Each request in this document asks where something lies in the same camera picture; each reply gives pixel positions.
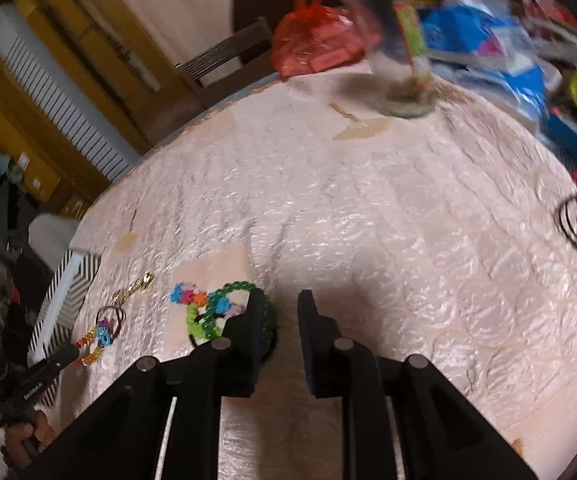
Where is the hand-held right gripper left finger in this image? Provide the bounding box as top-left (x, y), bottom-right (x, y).
top-left (16, 287), bottom-right (270, 480)

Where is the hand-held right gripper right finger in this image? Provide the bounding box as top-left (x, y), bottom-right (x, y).
top-left (297, 289), bottom-right (539, 480)

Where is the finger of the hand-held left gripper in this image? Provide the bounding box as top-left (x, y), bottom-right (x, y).
top-left (42, 344), bottom-right (80, 377)

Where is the colourful beaded keychain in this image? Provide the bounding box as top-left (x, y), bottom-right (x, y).
top-left (75, 304), bottom-right (127, 367)

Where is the green bead bracelet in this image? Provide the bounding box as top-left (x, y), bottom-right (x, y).
top-left (185, 281), bottom-right (277, 362)

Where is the striped jewelry box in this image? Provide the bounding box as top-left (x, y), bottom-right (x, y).
top-left (27, 248), bottom-right (102, 407)

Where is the gold chain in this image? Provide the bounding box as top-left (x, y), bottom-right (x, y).
top-left (112, 272), bottom-right (155, 307)

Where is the person's left hand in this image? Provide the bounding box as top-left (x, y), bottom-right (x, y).
top-left (3, 409), bottom-right (56, 469)

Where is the white cloth covered chair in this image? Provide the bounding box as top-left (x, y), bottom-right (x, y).
top-left (28, 212), bottom-right (82, 272)

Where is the white louvre door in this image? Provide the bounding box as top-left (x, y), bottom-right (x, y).
top-left (0, 4), bottom-right (136, 182)

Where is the wooden chair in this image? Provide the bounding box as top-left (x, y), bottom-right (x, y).
top-left (175, 16), bottom-right (275, 112)

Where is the red plastic bag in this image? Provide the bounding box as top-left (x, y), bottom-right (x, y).
top-left (272, 0), bottom-right (369, 79)

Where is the glass jar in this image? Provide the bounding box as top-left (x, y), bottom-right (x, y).
top-left (324, 0), bottom-right (435, 120)

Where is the pile of plastic packets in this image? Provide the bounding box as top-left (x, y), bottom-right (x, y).
top-left (403, 0), bottom-right (577, 177)

